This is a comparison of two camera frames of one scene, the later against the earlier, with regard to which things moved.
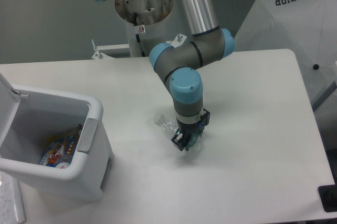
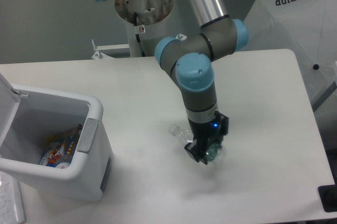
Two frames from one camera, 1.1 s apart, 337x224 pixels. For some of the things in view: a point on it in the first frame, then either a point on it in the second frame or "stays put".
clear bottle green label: x=170 y=125 → x=214 y=152
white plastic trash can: x=30 y=118 stays put
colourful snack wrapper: x=61 y=149 stays put
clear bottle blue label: x=62 y=165 stays put
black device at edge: x=328 y=195 stays put
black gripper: x=190 y=130 → x=206 y=134
